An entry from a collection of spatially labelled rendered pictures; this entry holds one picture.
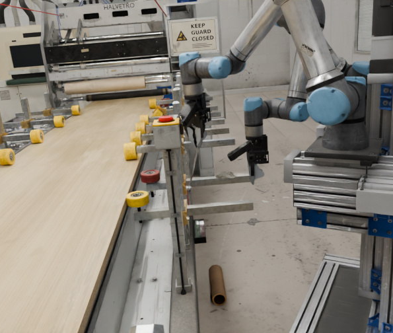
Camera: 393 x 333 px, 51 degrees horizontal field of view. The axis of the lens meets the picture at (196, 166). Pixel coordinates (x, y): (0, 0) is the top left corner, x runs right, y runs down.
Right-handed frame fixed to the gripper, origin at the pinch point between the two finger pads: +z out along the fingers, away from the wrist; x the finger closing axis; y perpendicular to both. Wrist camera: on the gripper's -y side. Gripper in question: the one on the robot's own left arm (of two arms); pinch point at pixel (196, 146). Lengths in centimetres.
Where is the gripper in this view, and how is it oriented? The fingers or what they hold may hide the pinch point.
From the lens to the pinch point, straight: 161.3
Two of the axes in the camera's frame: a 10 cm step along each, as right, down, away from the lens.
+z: 1.2, 9.3, 3.6
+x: -8.2, -1.1, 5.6
